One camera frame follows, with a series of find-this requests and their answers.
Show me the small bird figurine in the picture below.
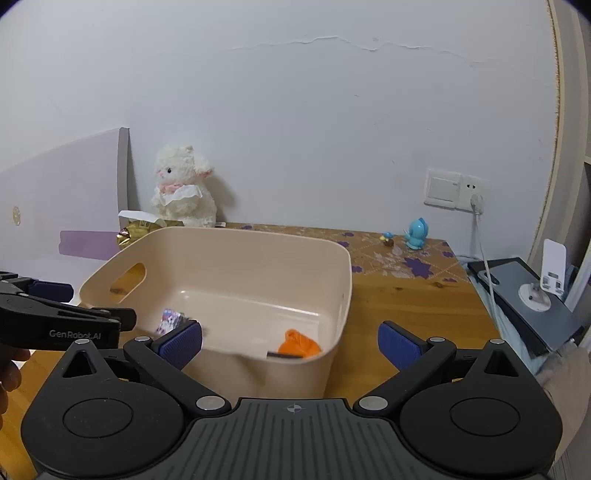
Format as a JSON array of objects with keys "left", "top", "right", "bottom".
[{"left": 380, "top": 232, "right": 394, "bottom": 247}]

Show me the dark grey flat box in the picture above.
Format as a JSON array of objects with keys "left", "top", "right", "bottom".
[{"left": 468, "top": 240, "right": 584, "bottom": 356}]

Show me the white paper card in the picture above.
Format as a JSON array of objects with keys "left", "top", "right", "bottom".
[{"left": 118, "top": 210, "right": 159, "bottom": 224}]

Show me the white plush lamb toy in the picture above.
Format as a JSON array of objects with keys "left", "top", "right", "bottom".
[{"left": 151, "top": 144, "right": 217, "bottom": 228}]

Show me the Hello Kitty cartoon box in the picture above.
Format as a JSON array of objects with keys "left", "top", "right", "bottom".
[{"left": 155, "top": 309, "right": 189, "bottom": 336}]

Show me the gold foil snack bag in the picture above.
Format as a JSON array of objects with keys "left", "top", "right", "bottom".
[{"left": 116, "top": 220, "right": 183, "bottom": 250}]

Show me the blue penguin figurine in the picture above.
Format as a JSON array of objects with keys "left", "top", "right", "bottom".
[{"left": 405, "top": 218, "right": 429, "bottom": 250}]

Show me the person left hand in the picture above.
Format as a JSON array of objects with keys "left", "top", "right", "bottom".
[{"left": 0, "top": 344, "right": 31, "bottom": 415}]

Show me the floral table mat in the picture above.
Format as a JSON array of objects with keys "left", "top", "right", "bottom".
[{"left": 225, "top": 223, "right": 469, "bottom": 284}]

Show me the orange cloth item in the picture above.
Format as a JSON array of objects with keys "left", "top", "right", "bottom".
[{"left": 277, "top": 329, "right": 322, "bottom": 358}]

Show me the white charger cable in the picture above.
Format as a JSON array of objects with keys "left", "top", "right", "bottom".
[{"left": 469, "top": 193, "right": 507, "bottom": 342}]

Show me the white phone stand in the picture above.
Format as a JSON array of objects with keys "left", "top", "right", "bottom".
[{"left": 518, "top": 239, "right": 567, "bottom": 312}]

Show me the white wall switch socket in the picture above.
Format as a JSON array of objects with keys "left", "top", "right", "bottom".
[{"left": 424, "top": 169, "right": 489, "bottom": 212}]

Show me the beige plastic storage basket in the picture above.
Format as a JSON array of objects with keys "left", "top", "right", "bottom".
[{"left": 79, "top": 227, "right": 353, "bottom": 402}]

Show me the lilac headboard panel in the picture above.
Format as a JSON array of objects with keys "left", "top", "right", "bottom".
[{"left": 1, "top": 127, "right": 129, "bottom": 288}]

